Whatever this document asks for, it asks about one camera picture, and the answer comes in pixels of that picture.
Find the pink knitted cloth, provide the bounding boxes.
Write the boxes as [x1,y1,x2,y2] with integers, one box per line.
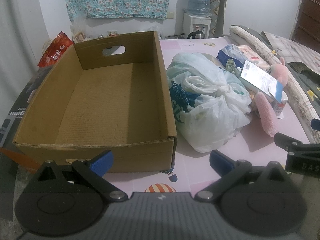
[255,92,278,138]

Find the white water dispenser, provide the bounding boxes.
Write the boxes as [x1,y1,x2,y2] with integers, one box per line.
[182,12,212,38]

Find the green patterned small pack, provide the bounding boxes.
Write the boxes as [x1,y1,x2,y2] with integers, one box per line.
[225,58,237,75]

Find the rolled beige quilt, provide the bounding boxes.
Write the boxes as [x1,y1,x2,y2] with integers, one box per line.
[229,25,319,143]

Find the dark printed appliance box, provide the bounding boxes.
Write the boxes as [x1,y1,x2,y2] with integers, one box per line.
[1,65,53,149]

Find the checkered grey sheet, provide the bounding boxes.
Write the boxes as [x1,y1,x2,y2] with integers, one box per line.
[261,31,319,75]

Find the red snack bag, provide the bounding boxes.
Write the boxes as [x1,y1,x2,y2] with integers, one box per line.
[37,31,73,68]

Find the white blue box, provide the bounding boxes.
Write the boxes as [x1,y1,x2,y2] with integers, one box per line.
[239,60,283,102]

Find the blue white plastic pouch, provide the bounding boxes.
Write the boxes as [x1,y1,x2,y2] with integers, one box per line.
[216,44,247,68]

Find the white plastic bag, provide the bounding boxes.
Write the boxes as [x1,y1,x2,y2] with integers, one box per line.
[166,53,252,153]

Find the electric kettle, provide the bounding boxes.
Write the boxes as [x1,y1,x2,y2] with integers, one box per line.
[187,30,205,39]

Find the pink plush toy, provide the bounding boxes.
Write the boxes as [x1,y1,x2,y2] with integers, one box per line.
[266,57,288,87]

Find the brown wooden door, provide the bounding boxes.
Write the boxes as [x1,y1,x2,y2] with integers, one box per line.
[291,0,320,53]

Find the dark patterned blanket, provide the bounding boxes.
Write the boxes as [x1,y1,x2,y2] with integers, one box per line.
[230,25,319,114]

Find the brown cardboard box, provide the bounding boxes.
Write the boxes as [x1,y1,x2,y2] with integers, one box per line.
[13,31,177,173]

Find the pink tissue pack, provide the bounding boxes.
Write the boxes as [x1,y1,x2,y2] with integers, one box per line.
[237,45,270,69]

